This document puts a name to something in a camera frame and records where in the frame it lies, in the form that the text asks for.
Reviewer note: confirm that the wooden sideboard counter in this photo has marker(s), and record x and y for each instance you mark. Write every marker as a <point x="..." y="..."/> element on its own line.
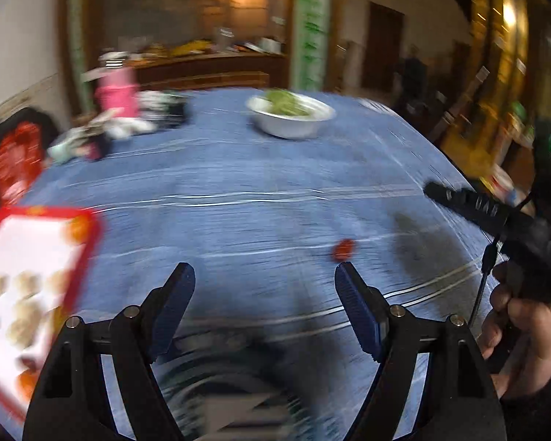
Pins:
<point x="215" y="70"/>

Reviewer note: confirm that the person's right hand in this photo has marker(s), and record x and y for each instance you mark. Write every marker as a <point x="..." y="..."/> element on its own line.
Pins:
<point x="528" y="368"/>

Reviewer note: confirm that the white cloth glove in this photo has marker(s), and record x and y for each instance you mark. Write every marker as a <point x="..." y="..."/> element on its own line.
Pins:
<point x="124" y="128"/>

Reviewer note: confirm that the blue plaid tablecloth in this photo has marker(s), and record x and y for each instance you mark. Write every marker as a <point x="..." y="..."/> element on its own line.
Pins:
<point x="265" y="347"/>

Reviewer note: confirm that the large beige sugarcane chunk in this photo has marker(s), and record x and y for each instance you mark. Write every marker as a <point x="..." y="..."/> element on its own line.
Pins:
<point x="22" y="331"/>

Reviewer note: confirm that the red jujube date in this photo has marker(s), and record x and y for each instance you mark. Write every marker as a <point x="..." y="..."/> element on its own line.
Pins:
<point x="343" y="250"/>

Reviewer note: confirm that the red shallow gift box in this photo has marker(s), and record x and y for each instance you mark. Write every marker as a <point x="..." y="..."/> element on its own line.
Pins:
<point x="31" y="239"/>

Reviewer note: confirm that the small orange tangerine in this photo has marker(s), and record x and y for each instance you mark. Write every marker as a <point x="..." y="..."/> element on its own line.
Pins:
<point x="77" y="230"/>
<point x="26" y="383"/>

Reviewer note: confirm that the green lettuce leaves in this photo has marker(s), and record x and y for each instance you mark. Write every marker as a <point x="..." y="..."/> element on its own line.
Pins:
<point x="282" y="102"/>

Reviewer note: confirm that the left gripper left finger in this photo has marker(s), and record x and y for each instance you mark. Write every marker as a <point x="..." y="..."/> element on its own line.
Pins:
<point x="138" y="335"/>

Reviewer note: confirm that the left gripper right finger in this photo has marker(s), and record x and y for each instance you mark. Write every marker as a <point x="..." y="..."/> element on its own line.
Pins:
<point x="394" y="338"/>

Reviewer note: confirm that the pale sugarcane chunk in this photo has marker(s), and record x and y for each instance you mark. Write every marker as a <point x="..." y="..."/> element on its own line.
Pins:
<point x="27" y="284"/>

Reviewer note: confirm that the small orange tangerine left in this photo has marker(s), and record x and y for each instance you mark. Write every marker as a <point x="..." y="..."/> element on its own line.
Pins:
<point x="26" y="383"/>

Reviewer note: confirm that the pink sleeved water bottle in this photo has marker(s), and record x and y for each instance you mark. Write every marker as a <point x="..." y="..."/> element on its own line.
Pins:
<point x="117" y="88"/>

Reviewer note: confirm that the black square box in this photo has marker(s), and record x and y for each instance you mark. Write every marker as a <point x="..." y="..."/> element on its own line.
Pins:
<point x="173" y="109"/>

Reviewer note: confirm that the mint green cloth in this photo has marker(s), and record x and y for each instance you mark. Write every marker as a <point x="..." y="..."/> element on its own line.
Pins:
<point x="64" y="151"/>

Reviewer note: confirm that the red plastic bag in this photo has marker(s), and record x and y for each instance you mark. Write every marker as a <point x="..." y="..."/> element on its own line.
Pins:
<point x="21" y="156"/>

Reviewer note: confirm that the white bowl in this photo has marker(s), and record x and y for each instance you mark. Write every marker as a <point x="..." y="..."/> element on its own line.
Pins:
<point x="294" y="127"/>

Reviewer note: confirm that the black jar with cork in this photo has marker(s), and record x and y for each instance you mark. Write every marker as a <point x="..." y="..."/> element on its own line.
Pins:
<point x="97" y="146"/>

